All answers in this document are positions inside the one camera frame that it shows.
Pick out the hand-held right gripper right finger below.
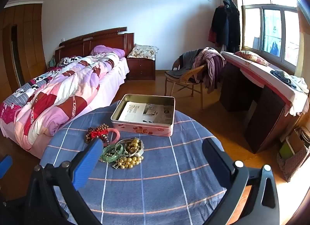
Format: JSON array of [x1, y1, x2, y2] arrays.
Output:
[[202, 138, 282, 225]]

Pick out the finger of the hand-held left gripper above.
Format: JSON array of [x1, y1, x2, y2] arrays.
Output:
[[0, 155, 13, 181]]

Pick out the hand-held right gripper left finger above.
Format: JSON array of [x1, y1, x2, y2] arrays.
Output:
[[24, 138, 104, 225]]

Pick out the green jade bangle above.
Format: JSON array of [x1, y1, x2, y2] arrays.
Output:
[[100, 144, 124, 164]]

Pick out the wooden bead bracelet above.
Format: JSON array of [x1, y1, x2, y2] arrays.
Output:
[[84, 123, 110, 147]]

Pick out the red tassel cord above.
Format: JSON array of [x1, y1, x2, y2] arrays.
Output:
[[90, 129, 108, 139]]

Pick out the gold pearl necklace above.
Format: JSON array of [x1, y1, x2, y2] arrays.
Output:
[[112, 138, 145, 170]]

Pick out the pink bangle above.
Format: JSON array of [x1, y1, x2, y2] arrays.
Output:
[[103, 128, 121, 147]]

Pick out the silver bangle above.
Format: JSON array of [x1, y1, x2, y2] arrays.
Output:
[[123, 138, 145, 159]]

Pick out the pink tin box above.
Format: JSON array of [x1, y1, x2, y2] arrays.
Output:
[[111, 93, 176, 137]]

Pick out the blue checked tablecloth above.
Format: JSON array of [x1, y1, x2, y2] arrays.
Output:
[[40, 99, 231, 225]]

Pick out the dark wooden desk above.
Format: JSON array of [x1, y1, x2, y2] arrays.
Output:
[[219, 54, 302, 155]]

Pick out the green folder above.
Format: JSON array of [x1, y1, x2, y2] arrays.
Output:
[[279, 140, 296, 160]]

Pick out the woven basket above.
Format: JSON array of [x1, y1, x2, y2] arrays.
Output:
[[276, 143, 310, 183]]

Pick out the pink patchwork quilt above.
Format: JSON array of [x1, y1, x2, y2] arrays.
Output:
[[0, 53, 121, 143]]

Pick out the brown notebook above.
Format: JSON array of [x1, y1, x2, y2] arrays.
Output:
[[286, 129, 306, 155]]

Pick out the rattan chair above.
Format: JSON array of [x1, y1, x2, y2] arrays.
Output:
[[165, 53, 211, 111]]

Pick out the purple garment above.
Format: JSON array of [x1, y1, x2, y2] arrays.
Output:
[[192, 47, 226, 94]]

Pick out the pink desk cloth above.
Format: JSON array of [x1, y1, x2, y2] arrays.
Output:
[[221, 51, 309, 117]]

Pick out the grey garment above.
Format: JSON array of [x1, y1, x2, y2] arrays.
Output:
[[165, 50, 206, 78]]

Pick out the dark folded garment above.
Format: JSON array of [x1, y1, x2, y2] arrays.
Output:
[[270, 69, 292, 85]]

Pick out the dark wooden nightstand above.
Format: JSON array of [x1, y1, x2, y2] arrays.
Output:
[[126, 56, 156, 81]]

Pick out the floral pillow with pink ground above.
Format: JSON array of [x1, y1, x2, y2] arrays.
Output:
[[234, 50, 272, 67]]

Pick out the white crumpled garment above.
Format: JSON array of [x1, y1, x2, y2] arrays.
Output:
[[286, 75, 310, 93]]

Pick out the purple pillow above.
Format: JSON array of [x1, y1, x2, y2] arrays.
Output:
[[90, 45, 126, 58]]

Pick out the wooden wardrobe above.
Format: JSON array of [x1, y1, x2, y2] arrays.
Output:
[[0, 3, 48, 104]]

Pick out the floral pillow with white ground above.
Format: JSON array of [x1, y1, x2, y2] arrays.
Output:
[[127, 44, 159, 61]]

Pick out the dark wooden bed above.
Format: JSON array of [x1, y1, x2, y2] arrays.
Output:
[[0, 27, 135, 160]]

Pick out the dark hanging coats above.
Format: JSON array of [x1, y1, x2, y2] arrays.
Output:
[[208, 0, 241, 53]]

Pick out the window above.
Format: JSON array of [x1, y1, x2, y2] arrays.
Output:
[[239, 0, 306, 75]]

